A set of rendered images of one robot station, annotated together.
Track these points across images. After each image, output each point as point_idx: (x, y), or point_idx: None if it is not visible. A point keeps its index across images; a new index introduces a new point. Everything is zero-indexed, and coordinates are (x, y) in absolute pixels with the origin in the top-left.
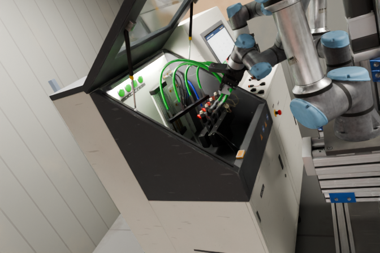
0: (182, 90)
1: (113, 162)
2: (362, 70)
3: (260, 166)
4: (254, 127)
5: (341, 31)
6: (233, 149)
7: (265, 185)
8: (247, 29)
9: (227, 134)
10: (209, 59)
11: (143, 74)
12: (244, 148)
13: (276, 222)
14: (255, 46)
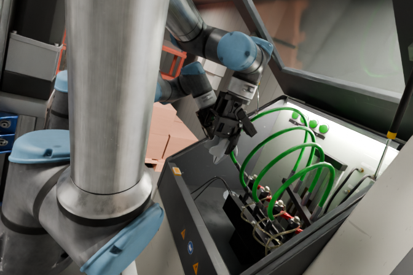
0: (341, 201)
1: None
2: (63, 70)
3: (167, 221)
4: (190, 209)
5: (31, 140)
6: (213, 232)
7: (158, 236)
8: (229, 83)
9: (236, 237)
10: (388, 212)
11: (334, 131)
12: (179, 179)
13: (142, 268)
14: (212, 110)
